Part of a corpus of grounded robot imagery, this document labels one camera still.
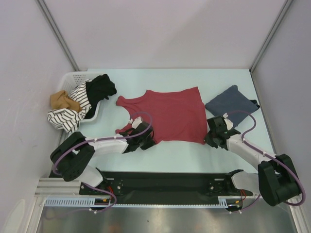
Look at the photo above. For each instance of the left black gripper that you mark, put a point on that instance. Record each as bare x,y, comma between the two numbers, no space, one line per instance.
150,143

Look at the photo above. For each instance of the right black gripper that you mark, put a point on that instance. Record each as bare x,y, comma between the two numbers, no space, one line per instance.
208,141

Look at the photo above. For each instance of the blue grey tank top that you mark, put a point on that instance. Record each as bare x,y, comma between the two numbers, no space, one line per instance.
233,103

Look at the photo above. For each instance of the red tank top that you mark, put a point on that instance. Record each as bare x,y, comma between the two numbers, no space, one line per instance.
176,116

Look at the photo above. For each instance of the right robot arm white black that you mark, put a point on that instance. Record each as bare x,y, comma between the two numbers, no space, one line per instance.
276,180

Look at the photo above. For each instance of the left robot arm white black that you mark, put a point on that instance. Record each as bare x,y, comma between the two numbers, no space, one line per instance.
71,158

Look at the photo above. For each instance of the striped white black tank top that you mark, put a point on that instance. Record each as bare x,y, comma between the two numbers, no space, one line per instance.
67,119

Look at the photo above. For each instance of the mustard tank top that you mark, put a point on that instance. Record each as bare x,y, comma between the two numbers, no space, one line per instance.
61,100

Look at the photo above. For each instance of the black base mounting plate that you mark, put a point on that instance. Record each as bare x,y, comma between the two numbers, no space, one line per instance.
171,188

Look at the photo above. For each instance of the white plastic laundry basket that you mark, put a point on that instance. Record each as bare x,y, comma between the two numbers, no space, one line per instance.
72,79

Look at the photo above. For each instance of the aluminium extrusion base frame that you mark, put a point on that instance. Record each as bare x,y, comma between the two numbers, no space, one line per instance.
58,193

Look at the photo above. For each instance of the right aluminium corner post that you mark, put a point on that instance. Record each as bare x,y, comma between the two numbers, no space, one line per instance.
271,34

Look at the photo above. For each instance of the aluminium corner post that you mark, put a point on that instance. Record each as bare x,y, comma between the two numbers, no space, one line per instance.
57,33
271,34

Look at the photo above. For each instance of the left aluminium corner post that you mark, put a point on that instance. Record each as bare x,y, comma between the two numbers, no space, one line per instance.
57,33

